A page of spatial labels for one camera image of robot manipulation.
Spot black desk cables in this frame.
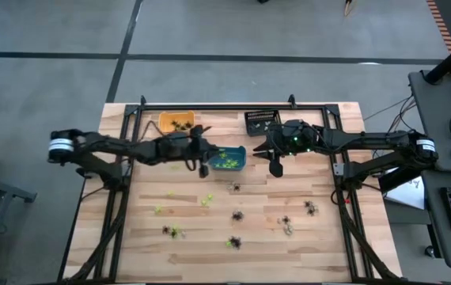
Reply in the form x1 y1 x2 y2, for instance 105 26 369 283
363 94 419 135

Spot black desk crossbar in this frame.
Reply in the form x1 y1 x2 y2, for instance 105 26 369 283
378 161 426 193

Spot grey desk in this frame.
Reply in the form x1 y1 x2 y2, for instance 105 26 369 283
408 70 451 173
421 169 451 271

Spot grey side cart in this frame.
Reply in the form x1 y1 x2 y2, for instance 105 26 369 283
0 170 39 285

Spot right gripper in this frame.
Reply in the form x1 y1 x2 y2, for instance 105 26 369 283
253 120 305 178

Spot teal plastic bin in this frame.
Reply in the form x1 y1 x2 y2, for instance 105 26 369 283
208 145 248 172

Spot orange plastic bin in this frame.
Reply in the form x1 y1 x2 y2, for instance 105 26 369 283
157 110 197 135

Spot black slotted plastic basket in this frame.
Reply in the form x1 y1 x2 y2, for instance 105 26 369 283
244 109 282 138

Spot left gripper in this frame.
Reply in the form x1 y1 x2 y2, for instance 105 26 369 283
161 126 219 179

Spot white paper sheet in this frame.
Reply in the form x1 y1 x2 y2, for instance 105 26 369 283
383 173 426 211

